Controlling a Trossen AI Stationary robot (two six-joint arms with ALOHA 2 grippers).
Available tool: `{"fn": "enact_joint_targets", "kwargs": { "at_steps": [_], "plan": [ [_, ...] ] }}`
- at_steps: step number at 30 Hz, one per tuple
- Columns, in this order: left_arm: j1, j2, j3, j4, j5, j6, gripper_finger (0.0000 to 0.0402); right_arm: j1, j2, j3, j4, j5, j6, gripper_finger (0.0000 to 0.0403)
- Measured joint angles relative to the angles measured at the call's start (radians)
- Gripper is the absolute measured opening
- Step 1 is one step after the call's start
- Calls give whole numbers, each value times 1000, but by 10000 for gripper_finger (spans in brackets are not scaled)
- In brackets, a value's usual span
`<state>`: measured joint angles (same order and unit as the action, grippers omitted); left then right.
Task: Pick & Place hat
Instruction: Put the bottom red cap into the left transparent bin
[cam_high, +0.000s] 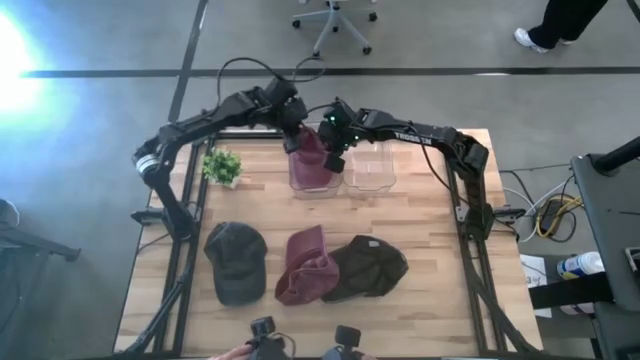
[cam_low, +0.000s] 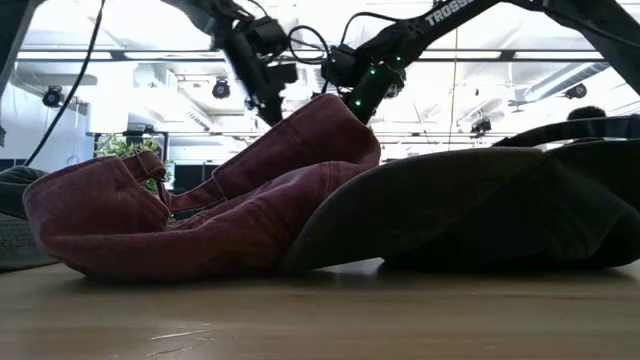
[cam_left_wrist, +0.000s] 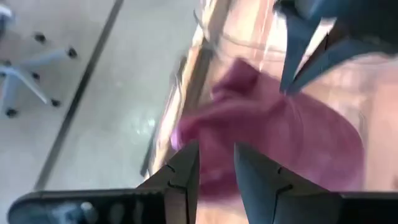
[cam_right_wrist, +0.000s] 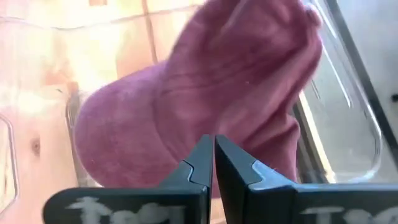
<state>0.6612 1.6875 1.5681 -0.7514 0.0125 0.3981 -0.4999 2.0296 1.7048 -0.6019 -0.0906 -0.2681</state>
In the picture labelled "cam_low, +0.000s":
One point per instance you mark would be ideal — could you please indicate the black cap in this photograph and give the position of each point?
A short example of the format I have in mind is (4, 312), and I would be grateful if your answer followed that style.
(450, 210)

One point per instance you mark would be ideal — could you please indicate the maroon cap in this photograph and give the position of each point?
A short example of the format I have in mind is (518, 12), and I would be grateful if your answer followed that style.
(200, 240)

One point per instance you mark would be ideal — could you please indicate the dark grey cap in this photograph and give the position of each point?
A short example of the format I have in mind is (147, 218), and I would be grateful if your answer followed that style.
(15, 240)

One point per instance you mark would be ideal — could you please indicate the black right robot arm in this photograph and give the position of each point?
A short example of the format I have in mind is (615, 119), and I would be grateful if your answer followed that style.
(450, 15)

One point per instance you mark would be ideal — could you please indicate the black ceiling spotlight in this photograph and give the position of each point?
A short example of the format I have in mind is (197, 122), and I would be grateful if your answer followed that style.
(576, 91)
(221, 90)
(481, 126)
(52, 96)

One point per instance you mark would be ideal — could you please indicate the black ceiling lighting truss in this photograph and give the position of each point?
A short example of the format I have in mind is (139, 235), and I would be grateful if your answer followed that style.
(507, 55)

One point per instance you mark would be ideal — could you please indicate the small green potted plant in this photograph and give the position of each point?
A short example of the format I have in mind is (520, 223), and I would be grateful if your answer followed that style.
(117, 146)

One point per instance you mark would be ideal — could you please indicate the person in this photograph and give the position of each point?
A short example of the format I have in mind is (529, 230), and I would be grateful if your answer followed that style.
(586, 113)

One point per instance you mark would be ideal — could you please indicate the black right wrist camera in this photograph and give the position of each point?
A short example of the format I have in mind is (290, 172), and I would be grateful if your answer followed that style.
(340, 65)

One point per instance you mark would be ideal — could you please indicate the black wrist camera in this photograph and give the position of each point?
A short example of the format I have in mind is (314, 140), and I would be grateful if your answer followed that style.
(270, 35)
(340, 65)

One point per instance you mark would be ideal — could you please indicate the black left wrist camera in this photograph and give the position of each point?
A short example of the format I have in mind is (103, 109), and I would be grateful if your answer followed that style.
(270, 35)

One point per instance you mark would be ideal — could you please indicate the black horizontal rail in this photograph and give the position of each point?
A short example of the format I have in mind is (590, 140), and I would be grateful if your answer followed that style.
(130, 133)

